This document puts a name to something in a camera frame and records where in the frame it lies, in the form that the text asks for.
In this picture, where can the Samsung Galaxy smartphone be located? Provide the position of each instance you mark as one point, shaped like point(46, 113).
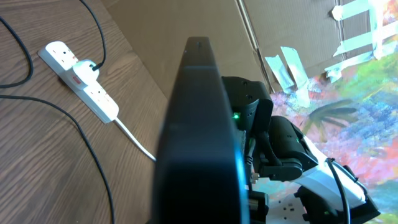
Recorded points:
point(199, 175)

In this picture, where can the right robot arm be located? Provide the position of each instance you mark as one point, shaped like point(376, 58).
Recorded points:
point(276, 149)

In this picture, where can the white power strip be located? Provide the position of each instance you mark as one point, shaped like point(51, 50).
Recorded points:
point(60, 59)

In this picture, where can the white charger plug adapter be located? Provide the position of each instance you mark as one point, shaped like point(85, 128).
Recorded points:
point(82, 74)

